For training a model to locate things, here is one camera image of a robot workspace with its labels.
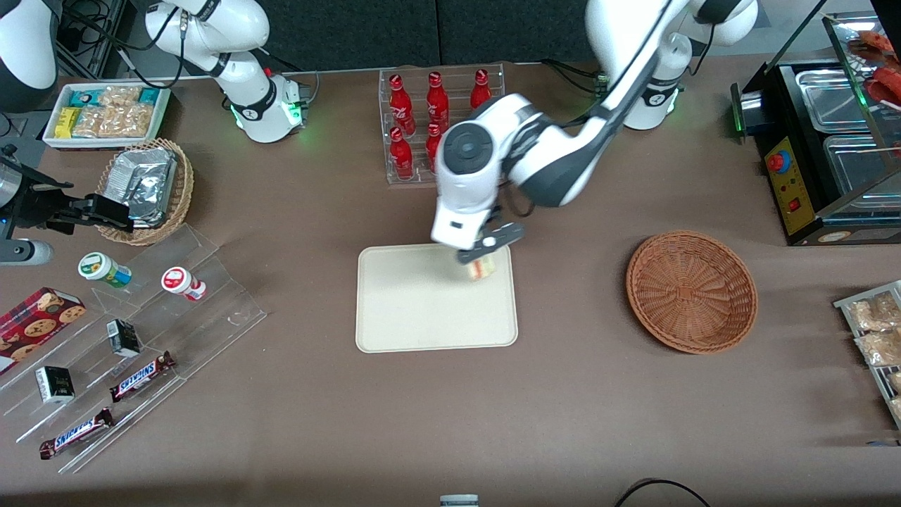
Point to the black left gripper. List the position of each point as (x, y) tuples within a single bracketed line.
[(495, 215)]

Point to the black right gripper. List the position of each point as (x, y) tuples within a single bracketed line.
[(39, 204)]

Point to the triangular sandwich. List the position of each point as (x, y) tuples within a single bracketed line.
[(481, 269)]

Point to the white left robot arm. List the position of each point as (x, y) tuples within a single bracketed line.
[(549, 162)]

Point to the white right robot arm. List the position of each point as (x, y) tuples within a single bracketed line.
[(246, 91)]

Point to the beige rectangular serving tray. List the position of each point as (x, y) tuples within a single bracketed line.
[(422, 310)]

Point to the white rectangular snack tray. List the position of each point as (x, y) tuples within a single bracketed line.
[(53, 139)]

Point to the tan wicker basket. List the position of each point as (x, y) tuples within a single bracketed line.
[(181, 190)]

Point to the round brown wicker basket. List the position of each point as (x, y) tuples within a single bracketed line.
[(693, 292)]

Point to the green lid snack cup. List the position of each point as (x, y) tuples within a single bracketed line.
[(102, 269)]

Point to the silver foil package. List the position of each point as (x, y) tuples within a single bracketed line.
[(153, 217), (141, 179)]

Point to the clear acrylic bottle rack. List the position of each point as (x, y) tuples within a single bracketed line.
[(415, 176)]

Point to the yellow snack packet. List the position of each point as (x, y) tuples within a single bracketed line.
[(67, 122)]

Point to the clear bag of crackers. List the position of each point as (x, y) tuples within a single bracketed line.
[(120, 96), (116, 122)]

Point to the red lid snack cup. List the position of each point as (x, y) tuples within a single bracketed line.
[(179, 282)]

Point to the red cola bottle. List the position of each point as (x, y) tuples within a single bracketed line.
[(437, 102), (401, 156), (481, 90), (400, 105), (432, 141)]

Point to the teal snack packet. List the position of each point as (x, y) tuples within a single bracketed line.
[(82, 98), (148, 96)]

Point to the red plaid cookie box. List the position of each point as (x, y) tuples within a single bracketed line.
[(35, 327)]

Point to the small black carton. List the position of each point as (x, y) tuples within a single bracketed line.
[(55, 384), (124, 338)]

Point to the clear acrylic step stand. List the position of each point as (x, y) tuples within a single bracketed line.
[(211, 317)]

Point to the brown Snickers bar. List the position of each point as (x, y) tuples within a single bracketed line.
[(141, 377), (76, 433)]

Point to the black equipment rack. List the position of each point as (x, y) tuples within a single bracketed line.
[(98, 42)]

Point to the black hot food warmer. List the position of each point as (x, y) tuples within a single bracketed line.
[(792, 190)]

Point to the steel warmer pan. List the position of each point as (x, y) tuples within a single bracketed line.
[(859, 165), (830, 98)]

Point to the clear bag of pastries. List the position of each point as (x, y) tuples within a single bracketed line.
[(897, 408), (895, 384), (873, 313), (880, 347)]

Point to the red hot snack item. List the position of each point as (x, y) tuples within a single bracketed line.
[(887, 88), (873, 46)]

